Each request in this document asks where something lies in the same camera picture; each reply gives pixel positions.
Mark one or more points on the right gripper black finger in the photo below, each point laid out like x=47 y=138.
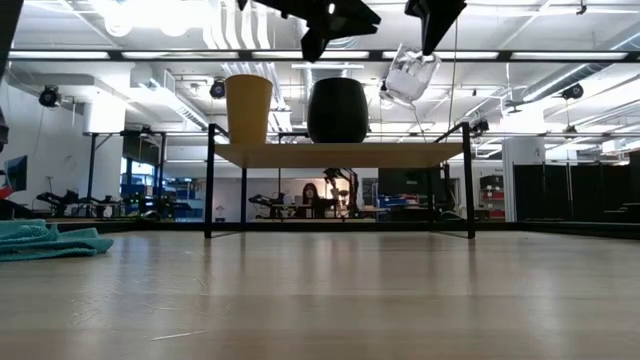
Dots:
x=435 y=20

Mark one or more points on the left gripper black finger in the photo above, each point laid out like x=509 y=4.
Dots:
x=350 y=30
x=350 y=12

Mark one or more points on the black mug yellow inside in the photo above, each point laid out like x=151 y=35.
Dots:
x=337 y=110

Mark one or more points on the yellow paper cup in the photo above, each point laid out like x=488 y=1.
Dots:
x=248 y=107

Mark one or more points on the background black robot arm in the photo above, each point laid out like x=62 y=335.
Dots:
x=345 y=187
x=267 y=202
x=75 y=202

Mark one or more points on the black ceiling spot lamp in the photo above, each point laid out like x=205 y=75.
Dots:
x=218 y=89
x=480 y=126
x=49 y=96
x=573 y=91

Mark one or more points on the black cabinet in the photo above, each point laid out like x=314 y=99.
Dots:
x=405 y=182

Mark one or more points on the person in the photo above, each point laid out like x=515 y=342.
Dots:
x=312 y=197

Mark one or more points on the black room partition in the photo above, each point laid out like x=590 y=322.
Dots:
x=575 y=192

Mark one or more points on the dark computer monitor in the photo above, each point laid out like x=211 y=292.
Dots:
x=16 y=174

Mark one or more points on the teal cloth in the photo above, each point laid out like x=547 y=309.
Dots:
x=45 y=242

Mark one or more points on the black overhead frame bar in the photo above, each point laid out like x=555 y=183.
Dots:
x=200 y=55

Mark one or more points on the wooden shelf black metal frame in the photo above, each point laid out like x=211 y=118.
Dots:
x=340 y=156

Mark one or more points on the black table edge rail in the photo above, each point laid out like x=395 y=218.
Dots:
x=550 y=227

